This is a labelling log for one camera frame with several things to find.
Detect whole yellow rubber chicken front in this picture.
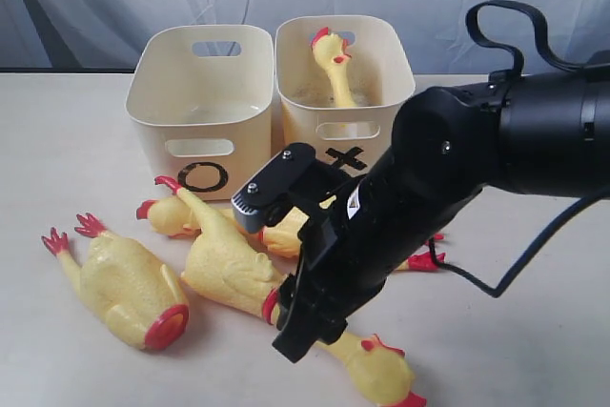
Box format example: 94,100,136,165
154,175,427,406

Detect cream bin marked cross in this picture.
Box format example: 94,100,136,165
275,15,416,175

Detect cream bin marked circle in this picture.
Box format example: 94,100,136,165
126,25,275,200

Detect headless yellow rubber chicken body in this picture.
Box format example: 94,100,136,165
41,213,190,352

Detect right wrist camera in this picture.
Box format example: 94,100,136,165
231,142,315,234

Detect severed rubber chicken head neck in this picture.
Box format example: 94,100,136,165
311,27,356,108

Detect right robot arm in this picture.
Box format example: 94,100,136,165
274,74,609,362

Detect yellow rubber chicken rear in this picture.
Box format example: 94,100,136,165
136,195,437,272

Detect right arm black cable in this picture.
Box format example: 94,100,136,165
426,0,610,300

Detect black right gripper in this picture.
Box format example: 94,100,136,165
272,177,429,363

